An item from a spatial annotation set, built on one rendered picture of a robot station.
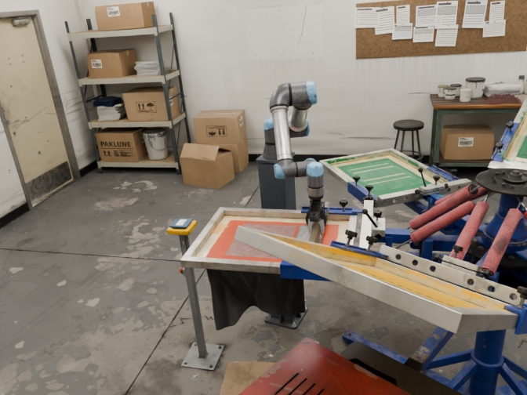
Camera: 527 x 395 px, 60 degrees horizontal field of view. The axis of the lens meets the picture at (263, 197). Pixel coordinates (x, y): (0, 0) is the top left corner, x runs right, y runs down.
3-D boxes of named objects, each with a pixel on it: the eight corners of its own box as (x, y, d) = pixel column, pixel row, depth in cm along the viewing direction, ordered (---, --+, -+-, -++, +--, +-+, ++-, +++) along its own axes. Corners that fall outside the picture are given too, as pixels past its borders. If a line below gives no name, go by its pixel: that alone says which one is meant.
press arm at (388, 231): (371, 242, 218) (372, 233, 216) (372, 236, 223) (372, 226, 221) (409, 244, 214) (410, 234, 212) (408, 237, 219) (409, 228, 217)
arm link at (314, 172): (321, 160, 218) (325, 166, 211) (321, 181, 223) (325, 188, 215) (304, 161, 218) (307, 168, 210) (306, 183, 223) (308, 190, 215)
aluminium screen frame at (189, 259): (180, 266, 218) (179, 259, 216) (220, 212, 269) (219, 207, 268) (350, 279, 199) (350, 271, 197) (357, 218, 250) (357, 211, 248)
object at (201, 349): (180, 366, 290) (154, 232, 251) (194, 342, 309) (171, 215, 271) (213, 371, 284) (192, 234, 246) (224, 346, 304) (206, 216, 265)
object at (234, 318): (217, 331, 238) (207, 261, 221) (219, 326, 242) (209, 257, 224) (305, 340, 227) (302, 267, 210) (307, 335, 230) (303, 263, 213)
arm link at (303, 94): (281, 123, 281) (287, 77, 228) (306, 121, 282) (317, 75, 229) (284, 142, 278) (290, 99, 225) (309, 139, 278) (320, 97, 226)
